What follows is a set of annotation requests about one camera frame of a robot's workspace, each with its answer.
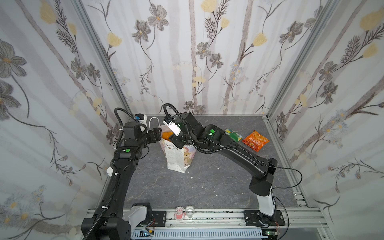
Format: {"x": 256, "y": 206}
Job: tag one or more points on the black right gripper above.
{"x": 177, "y": 141}

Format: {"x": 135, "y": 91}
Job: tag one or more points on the yellow snack packet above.
{"x": 167, "y": 135}

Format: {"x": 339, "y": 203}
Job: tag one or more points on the white plastic bottle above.
{"x": 109, "y": 171}

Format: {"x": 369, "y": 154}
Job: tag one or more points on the pink toy figure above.
{"x": 180, "y": 213}

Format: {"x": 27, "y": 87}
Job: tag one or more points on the small green snack packet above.
{"x": 233, "y": 135}

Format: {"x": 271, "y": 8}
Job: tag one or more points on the orange red snack packet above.
{"x": 255, "y": 141}

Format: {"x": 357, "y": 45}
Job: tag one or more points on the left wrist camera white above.
{"x": 142, "y": 119}

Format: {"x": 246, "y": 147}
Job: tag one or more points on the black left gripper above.
{"x": 154, "y": 135}

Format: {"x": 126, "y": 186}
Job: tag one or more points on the clear round ornament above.
{"x": 189, "y": 212}

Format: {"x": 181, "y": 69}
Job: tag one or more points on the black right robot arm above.
{"x": 211, "y": 140}

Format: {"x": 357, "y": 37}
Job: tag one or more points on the cartoon animal paper bag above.
{"x": 178, "y": 160}

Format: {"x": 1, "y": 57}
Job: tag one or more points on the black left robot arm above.
{"x": 107, "y": 222}

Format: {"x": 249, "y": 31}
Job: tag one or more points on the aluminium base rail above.
{"x": 233, "y": 224}

